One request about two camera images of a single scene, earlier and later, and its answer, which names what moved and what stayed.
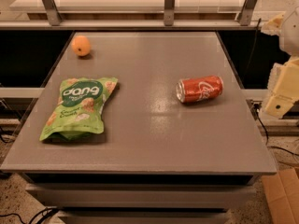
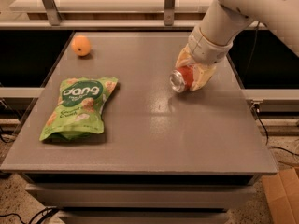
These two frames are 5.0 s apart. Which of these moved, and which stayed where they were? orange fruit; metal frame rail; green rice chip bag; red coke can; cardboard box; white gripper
Moved: white gripper; red coke can
Stayed: green rice chip bag; cardboard box; metal frame rail; orange fruit
